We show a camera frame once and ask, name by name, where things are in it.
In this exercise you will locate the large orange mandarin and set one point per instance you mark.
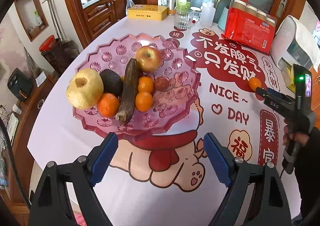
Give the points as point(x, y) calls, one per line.
point(145, 84)

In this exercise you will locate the right hand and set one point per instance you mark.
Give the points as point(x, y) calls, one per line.
point(297, 136)

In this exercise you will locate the clear glass cup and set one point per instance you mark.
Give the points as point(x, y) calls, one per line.
point(183, 19)

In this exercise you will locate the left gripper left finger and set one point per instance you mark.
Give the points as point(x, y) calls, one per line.
point(51, 203)

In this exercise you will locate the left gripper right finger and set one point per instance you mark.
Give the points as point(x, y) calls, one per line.
point(268, 206)

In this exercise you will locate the red lychee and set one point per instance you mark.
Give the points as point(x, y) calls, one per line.
point(161, 83)

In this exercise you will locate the red yellow apple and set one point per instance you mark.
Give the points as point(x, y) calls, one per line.
point(149, 59)

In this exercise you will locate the yellow pear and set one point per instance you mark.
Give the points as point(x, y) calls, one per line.
point(85, 89)

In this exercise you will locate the white appliance with cloth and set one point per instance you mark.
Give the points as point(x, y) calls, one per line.
point(294, 44)

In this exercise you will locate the red snack package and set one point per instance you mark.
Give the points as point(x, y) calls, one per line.
point(248, 30)

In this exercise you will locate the yellow tissue box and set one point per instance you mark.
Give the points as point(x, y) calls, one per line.
point(288, 76)

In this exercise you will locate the pink plastic fruit bowl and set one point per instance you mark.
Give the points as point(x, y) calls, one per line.
point(168, 106)

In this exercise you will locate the dark avocado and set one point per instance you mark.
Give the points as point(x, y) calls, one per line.
point(112, 82)

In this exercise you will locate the white squeeze bottle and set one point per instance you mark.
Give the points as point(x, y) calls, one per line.
point(207, 14)

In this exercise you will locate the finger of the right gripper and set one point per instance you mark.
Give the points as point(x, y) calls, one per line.
point(268, 92)

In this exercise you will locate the overripe brown banana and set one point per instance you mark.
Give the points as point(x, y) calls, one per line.
point(127, 104)

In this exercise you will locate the small glass jar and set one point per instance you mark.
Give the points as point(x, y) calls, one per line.
point(197, 13)

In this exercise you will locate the yellow tin box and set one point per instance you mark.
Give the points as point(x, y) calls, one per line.
point(151, 12)

